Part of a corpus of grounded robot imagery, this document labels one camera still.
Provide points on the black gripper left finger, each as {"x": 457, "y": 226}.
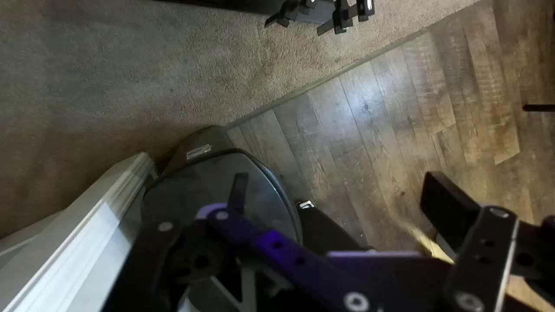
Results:
{"x": 157, "y": 260}

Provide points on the black open waste bin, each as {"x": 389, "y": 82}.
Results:
{"x": 191, "y": 191}

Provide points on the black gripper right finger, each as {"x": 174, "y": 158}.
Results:
{"x": 486, "y": 260}

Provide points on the thin black rod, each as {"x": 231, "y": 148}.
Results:
{"x": 540, "y": 108}

